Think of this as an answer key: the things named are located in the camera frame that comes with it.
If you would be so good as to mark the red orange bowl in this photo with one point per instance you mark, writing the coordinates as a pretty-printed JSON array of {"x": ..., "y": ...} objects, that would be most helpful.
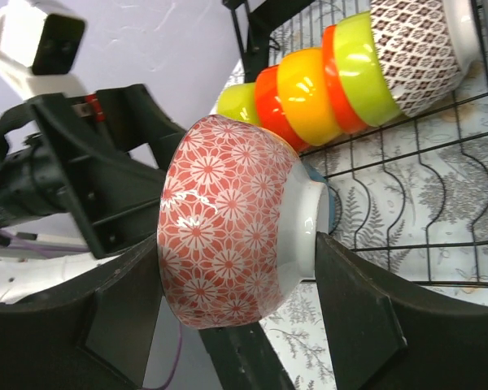
[{"x": 270, "y": 111}]

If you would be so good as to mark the yellow orange bowl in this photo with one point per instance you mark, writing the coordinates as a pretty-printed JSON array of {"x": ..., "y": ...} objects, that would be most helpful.
[{"x": 304, "y": 97}]

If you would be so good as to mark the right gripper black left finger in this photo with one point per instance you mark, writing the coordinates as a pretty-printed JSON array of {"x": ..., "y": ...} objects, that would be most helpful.
[{"x": 91, "y": 332}]

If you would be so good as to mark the red floral patterned bowl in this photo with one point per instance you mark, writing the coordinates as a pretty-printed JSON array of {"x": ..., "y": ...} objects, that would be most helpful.
[{"x": 238, "y": 221}]

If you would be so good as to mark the orange bowl behind lime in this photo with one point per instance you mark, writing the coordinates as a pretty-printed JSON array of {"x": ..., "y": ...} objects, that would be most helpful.
[{"x": 346, "y": 117}]

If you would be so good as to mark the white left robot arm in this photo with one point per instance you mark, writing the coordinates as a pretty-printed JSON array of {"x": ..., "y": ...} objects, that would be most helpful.
[{"x": 41, "y": 254}]

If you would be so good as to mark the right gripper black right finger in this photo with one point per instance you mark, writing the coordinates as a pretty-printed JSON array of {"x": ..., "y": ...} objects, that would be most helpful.
[{"x": 385, "y": 332}]

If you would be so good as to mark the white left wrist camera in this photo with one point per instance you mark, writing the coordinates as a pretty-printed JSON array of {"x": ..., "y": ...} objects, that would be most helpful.
[{"x": 39, "y": 44}]

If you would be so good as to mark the blue bowl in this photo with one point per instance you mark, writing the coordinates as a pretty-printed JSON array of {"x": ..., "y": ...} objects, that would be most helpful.
[{"x": 316, "y": 176}]

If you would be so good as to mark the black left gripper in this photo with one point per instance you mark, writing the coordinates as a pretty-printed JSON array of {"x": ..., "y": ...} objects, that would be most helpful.
[{"x": 102, "y": 158}]

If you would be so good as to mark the small lime green bowl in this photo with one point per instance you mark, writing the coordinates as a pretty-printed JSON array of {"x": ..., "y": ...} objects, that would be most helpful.
[{"x": 238, "y": 102}]

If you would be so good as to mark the brown lattice patterned bowl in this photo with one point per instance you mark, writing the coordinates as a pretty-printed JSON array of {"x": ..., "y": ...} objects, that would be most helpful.
[{"x": 425, "y": 48}]

